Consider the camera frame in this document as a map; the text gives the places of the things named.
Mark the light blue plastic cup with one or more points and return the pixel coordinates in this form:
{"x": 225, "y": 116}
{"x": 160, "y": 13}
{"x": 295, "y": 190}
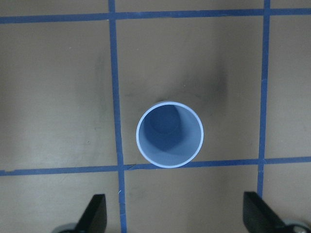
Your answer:
{"x": 169, "y": 134}

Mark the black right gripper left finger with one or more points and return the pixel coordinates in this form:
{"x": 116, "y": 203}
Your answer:
{"x": 93, "y": 220}

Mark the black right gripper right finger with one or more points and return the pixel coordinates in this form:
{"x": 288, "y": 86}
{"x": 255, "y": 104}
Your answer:
{"x": 258, "y": 217}

